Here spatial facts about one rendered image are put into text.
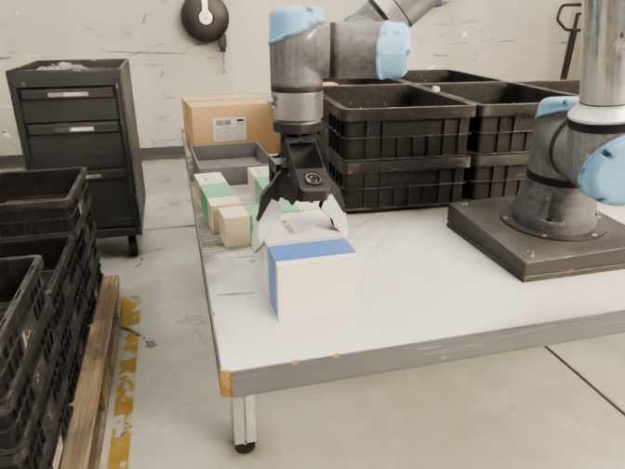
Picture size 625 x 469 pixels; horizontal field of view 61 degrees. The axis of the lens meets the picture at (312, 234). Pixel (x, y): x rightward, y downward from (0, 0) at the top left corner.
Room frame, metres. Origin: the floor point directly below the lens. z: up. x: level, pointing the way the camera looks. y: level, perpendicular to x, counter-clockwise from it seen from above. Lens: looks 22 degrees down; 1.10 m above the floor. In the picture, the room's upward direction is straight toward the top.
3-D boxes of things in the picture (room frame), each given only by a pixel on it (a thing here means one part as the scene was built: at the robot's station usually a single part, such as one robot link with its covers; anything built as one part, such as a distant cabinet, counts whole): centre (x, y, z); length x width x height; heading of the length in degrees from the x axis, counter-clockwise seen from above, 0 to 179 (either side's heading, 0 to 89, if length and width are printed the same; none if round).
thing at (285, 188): (0.79, 0.02, 0.90); 0.09 x 0.08 x 0.12; 16
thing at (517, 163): (1.36, -0.46, 0.76); 0.40 x 0.30 x 0.12; 11
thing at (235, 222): (0.98, 0.06, 0.73); 0.24 x 0.06 x 0.06; 109
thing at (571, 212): (0.93, -0.45, 0.80); 0.15 x 0.15 x 0.10
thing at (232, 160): (1.44, 0.23, 0.73); 0.27 x 0.20 x 0.05; 17
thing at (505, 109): (1.36, -0.46, 0.92); 0.40 x 0.30 x 0.02; 11
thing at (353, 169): (1.30, -0.17, 0.76); 0.40 x 0.30 x 0.12; 11
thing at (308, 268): (0.76, 0.02, 0.74); 0.20 x 0.12 x 0.09; 16
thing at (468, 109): (1.30, -0.17, 0.92); 0.40 x 0.30 x 0.02; 11
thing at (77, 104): (2.59, 1.12, 0.45); 0.60 x 0.45 x 0.90; 15
